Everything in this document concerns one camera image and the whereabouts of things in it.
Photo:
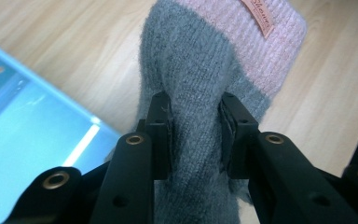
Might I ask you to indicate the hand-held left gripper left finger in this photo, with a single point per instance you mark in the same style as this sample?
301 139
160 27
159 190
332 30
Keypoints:
161 130

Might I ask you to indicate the light blue plastic basket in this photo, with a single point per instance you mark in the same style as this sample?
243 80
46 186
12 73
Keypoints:
28 130

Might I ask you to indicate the grey and pink fingerless glove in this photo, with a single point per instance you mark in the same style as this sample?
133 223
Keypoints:
195 81

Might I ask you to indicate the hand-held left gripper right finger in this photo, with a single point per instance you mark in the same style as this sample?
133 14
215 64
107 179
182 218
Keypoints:
237 133

